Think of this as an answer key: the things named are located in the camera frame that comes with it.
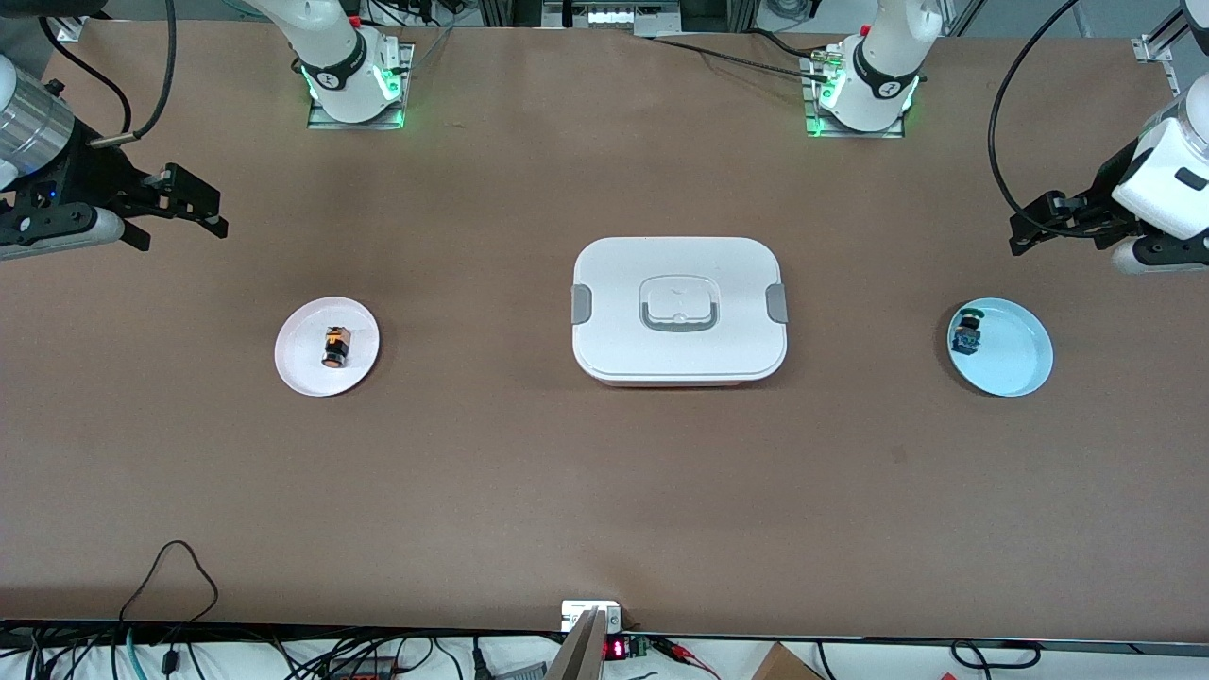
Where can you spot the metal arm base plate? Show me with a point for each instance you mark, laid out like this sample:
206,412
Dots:
321,120
817,129

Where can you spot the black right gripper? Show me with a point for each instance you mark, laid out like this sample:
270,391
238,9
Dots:
83,176

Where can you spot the orange push-button switch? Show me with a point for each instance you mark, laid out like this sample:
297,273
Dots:
335,348

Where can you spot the grey metal bar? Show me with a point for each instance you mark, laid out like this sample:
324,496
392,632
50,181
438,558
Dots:
578,652

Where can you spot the red digit display module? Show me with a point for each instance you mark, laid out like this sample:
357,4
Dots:
616,648

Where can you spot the pink round plate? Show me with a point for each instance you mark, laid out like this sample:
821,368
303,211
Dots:
302,364

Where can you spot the small white device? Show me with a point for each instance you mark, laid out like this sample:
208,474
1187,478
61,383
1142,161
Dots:
578,612

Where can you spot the grey rack device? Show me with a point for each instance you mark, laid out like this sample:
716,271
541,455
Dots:
614,17

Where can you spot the aluminium corner bracket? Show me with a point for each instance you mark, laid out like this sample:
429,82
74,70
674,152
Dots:
71,33

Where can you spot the brown cardboard piece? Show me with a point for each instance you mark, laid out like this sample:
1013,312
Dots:
784,666

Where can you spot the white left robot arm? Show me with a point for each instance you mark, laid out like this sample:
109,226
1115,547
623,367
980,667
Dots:
878,85

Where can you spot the light blue round plate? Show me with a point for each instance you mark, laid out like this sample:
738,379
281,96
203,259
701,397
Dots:
1015,354

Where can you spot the white lidded lunch box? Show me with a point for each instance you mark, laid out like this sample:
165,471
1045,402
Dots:
614,283

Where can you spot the green push-button switch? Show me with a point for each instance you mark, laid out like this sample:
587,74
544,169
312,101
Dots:
965,332

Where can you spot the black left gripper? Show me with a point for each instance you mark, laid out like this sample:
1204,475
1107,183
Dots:
1103,194

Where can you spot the aluminium profile rail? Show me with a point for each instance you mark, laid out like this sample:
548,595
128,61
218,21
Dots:
1157,47

